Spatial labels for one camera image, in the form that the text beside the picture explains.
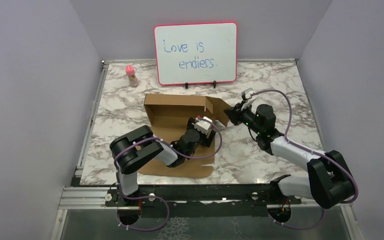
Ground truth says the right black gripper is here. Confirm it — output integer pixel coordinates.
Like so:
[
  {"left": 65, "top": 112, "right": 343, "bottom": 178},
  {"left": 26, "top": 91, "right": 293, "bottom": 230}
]
[{"left": 223, "top": 100, "right": 263, "bottom": 135}]

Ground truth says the brown cardboard box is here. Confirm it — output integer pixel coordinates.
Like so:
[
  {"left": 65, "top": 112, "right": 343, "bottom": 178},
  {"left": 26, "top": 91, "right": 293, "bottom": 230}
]
[{"left": 138, "top": 93, "right": 230, "bottom": 179}]

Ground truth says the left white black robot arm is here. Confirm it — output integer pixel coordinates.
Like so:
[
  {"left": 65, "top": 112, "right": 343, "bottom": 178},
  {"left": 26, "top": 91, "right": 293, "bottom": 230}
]
[{"left": 109, "top": 116, "right": 221, "bottom": 206}]

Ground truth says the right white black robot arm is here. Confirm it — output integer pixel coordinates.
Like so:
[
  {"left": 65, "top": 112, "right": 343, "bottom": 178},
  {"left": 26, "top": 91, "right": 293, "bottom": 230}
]
[{"left": 224, "top": 102, "right": 358, "bottom": 209}]

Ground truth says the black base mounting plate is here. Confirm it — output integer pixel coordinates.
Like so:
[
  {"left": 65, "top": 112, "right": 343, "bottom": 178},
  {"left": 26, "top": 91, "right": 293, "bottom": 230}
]
[{"left": 104, "top": 183, "right": 301, "bottom": 218}]

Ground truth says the small pink capped bottle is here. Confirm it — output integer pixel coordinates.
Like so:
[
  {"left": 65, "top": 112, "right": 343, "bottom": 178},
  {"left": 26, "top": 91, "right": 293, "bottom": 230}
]
[{"left": 125, "top": 65, "right": 139, "bottom": 87}]

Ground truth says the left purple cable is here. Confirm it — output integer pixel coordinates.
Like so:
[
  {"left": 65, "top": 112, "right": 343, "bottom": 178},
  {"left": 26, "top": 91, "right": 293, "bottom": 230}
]
[{"left": 113, "top": 119, "right": 223, "bottom": 232}]

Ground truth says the purple cable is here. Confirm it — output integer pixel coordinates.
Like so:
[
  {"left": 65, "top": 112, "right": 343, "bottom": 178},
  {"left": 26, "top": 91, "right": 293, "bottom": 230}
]
[
  {"left": 113, "top": 119, "right": 223, "bottom": 232},
  {"left": 251, "top": 89, "right": 360, "bottom": 230}
]

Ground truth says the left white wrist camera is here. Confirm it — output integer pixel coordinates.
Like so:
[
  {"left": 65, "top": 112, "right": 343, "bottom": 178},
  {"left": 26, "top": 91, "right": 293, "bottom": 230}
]
[{"left": 193, "top": 116, "right": 213, "bottom": 135}]

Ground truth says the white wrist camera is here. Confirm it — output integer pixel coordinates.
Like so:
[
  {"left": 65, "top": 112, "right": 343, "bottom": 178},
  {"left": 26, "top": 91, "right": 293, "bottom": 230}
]
[
  {"left": 193, "top": 116, "right": 213, "bottom": 135},
  {"left": 240, "top": 87, "right": 257, "bottom": 111}
]

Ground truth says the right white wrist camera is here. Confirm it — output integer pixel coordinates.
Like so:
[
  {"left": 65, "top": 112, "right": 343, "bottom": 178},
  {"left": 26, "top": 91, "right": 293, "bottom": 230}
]
[{"left": 240, "top": 87, "right": 257, "bottom": 111}]

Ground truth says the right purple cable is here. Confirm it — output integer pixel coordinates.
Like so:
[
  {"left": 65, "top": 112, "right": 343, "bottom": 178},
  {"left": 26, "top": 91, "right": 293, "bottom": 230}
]
[{"left": 251, "top": 89, "right": 360, "bottom": 230}]

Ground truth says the white board with pink frame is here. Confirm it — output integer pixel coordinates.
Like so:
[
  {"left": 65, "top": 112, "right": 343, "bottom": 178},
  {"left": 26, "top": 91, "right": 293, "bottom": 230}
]
[{"left": 153, "top": 21, "right": 238, "bottom": 86}]

